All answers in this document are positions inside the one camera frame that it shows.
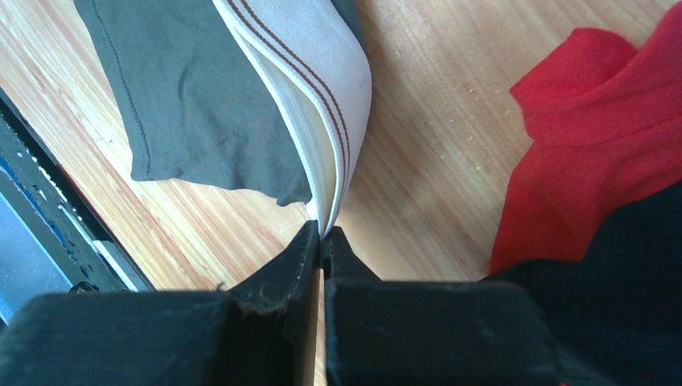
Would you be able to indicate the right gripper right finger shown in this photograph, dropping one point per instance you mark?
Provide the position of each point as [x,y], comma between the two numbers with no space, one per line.
[429,332]

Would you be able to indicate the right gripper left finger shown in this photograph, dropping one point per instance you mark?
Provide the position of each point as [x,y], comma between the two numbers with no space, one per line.
[254,333]

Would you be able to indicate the grey underwear white waistband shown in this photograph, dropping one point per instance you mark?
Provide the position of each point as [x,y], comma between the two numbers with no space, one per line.
[269,96]

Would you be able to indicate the black underwear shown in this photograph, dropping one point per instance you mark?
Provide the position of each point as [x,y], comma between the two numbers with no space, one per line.
[616,314]

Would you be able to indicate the red underwear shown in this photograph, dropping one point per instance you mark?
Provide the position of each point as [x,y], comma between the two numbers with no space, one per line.
[604,118]

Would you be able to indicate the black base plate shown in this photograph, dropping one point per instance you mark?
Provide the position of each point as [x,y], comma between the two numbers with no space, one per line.
[52,241]

